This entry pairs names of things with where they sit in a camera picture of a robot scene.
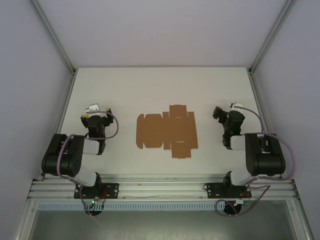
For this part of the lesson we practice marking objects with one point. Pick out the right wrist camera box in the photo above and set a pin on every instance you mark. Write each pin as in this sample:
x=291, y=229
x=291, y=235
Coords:
x=237, y=105

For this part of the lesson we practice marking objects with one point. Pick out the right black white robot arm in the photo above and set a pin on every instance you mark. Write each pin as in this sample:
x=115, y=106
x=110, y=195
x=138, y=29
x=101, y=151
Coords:
x=265, y=160

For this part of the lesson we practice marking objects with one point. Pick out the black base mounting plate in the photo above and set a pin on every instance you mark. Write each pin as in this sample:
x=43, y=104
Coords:
x=111, y=190
x=212, y=190

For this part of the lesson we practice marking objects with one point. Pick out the aluminium table side rail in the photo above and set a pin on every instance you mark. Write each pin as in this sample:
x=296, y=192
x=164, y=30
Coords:
x=260, y=107
x=63, y=107

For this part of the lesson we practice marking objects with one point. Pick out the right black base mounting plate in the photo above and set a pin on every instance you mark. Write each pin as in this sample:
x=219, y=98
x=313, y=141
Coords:
x=212, y=190

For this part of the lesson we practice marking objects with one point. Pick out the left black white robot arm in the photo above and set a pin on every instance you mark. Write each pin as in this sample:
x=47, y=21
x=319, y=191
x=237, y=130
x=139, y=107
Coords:
x=62, y=155

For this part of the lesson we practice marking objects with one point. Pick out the aluminium mounting rail beam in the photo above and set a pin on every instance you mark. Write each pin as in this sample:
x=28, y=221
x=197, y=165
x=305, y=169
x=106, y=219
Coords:
x=162, y=186

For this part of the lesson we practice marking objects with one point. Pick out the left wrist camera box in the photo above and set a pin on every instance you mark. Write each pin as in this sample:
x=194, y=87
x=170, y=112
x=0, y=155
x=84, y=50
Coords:
x=93, y=108

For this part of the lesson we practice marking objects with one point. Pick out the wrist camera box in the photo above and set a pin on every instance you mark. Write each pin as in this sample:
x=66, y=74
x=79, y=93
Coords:
x=237, y=105
x=93, y=108

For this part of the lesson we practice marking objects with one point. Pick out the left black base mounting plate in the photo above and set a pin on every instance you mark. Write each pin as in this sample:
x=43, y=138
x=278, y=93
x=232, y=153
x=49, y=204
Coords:
x=111, y=190

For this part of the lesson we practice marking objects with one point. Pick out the brown cardboard paper box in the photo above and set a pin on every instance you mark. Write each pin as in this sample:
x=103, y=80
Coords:
x=155, y=130

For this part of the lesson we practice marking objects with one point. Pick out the aluminium frame post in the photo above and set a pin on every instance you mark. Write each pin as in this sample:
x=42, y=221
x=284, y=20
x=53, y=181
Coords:
x=272, y=37
x=53, y=37

